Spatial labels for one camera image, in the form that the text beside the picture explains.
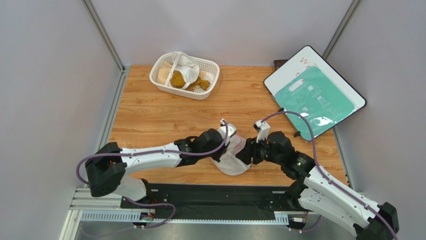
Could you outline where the peach bra pad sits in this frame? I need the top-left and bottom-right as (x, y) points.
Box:
(156, 61), (172, 85)

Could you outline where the white plastic basket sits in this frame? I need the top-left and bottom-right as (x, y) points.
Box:
(149, 52), (220, 100)

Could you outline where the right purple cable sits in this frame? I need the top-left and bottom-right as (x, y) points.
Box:
(254, 110), (399, 240)

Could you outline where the white board black frame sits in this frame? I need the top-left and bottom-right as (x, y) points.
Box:
(263, 45), (368, 142)

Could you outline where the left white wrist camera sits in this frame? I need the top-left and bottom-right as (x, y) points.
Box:
(217, 118), (237, 138)

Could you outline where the white mesh laundry bag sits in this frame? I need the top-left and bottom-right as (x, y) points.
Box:
(211, 133), (251, 176)

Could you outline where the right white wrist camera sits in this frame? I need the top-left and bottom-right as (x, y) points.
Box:
(253, 120), (271, 143)

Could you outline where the white bra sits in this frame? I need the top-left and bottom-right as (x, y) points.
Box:
(165, 51), (200, 90)

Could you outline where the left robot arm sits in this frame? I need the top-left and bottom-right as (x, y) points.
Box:
(81, 124), (237, 201)

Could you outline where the mustard brown cloth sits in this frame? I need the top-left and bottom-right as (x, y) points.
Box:
(170, 70), (211, 92)

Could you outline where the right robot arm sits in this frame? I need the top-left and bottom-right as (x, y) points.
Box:
(236, 131), (399, 240)

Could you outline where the dark brown object behind board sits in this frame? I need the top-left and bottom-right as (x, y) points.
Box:
(273, 59), (288, 70)

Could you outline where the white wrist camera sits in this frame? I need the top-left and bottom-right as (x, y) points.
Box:
(217, 118), (237, 138)
(253, 120), (271, 143)

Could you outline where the teal instruction sheet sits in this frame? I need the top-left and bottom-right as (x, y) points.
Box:
(274, 66), (357, 138)

